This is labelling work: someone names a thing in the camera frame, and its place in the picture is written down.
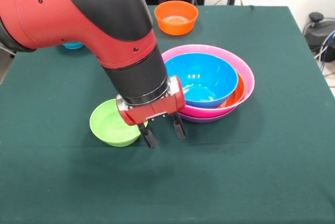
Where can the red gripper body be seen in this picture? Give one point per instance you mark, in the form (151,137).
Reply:
(157,107)

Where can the blue medium bowl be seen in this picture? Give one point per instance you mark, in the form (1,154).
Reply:
(204,77)

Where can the green small bowl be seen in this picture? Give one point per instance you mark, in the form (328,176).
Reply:
(110,135)

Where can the purple large bowl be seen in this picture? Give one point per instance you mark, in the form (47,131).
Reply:
(206,120)

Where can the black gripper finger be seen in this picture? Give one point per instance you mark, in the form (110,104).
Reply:
(180,128)
(149,136)

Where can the orange medium bowl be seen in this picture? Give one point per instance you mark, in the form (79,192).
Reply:
(236,95)

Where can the pink large bowl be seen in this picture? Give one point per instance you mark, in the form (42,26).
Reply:
(209,111)

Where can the dark green tablecloth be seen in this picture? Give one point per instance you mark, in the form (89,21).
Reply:
(52,182)

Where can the orange small bowl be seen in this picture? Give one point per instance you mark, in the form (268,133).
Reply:
(176,27)

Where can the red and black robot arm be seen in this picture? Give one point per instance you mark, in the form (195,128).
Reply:
(65,12)

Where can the black floor stand base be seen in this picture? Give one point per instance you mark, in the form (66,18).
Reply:
(319,33)

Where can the light blue small bowl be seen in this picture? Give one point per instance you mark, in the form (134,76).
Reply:
(73,45)

